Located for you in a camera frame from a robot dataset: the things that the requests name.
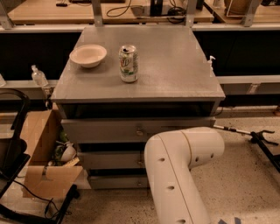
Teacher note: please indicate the grey bottom drawer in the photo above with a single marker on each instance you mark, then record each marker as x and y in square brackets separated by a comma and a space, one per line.
[118, 182]

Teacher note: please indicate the grey drawer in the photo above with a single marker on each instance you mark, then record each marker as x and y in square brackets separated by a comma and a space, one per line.
[126, 130]
[98, 160]
[118, 182]

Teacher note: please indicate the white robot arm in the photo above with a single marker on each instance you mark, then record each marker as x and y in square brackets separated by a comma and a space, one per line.
[169, 158]

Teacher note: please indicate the grey drawer cabinet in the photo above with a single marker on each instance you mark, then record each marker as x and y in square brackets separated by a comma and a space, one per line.
[174, 81]

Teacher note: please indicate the grey middle drawer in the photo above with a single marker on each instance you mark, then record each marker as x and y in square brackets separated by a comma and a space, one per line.
[98, 160]

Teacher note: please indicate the grey top drawer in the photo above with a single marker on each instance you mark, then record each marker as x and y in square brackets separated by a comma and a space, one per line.
[126, 130]

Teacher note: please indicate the green white soda can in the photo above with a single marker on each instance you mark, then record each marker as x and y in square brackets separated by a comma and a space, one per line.
[128, 63]

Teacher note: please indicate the white bowl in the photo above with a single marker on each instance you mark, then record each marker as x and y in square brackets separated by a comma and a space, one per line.
[88, 56]

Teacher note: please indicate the white cup in box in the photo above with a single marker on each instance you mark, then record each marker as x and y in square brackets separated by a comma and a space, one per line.
[68, 152]

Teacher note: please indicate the white pump bottle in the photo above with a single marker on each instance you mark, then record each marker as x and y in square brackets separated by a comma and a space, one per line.
[211, 61]

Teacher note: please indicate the brown cardboard box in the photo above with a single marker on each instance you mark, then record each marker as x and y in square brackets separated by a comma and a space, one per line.
[41, 131]

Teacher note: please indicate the clear sanitizer bottle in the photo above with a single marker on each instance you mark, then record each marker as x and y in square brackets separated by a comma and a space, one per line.
[38, 77]

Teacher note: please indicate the black stand with metal rod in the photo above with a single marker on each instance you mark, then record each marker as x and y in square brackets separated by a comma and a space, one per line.
[259, 139]

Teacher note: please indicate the wooden desk behind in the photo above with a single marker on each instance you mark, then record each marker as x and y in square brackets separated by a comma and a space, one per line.
[46, 12]

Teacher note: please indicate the wooden desk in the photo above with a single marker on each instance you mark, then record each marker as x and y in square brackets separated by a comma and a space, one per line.
[263, 14]
[46, 12]

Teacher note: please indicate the wooden desk right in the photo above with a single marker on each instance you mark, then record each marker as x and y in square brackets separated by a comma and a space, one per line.
[263, 14]

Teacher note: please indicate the black chair frame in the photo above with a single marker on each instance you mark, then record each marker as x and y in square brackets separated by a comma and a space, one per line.
[12, 161]

